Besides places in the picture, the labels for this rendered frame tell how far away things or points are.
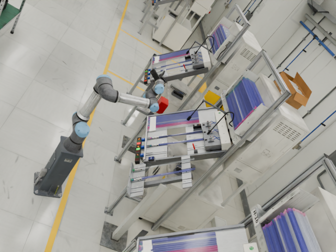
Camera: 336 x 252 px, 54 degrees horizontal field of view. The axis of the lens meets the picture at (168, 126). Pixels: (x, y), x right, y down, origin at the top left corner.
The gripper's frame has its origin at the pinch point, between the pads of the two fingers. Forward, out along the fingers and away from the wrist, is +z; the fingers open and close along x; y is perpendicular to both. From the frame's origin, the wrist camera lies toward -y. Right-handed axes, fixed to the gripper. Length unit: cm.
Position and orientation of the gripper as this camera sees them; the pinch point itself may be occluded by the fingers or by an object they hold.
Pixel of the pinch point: (158, 73)
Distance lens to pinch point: 298.6
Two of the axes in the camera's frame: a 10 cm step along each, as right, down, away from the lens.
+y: 6.2, 6.9, 3.8
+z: -0.1, -4.8, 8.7
